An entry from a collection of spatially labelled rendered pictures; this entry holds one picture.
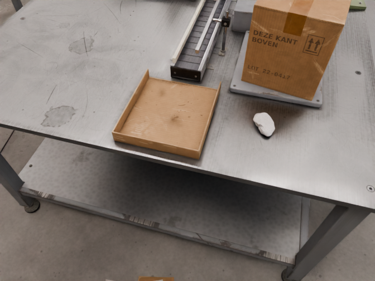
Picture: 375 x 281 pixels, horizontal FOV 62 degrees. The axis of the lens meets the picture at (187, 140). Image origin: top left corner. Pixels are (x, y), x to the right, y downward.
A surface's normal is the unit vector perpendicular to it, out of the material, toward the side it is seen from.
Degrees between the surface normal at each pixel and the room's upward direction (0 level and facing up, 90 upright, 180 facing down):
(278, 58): 90
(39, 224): 0
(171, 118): 0
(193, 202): 1
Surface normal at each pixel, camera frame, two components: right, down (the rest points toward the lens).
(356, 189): 0.00, -0.62
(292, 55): -0.42, 0.71
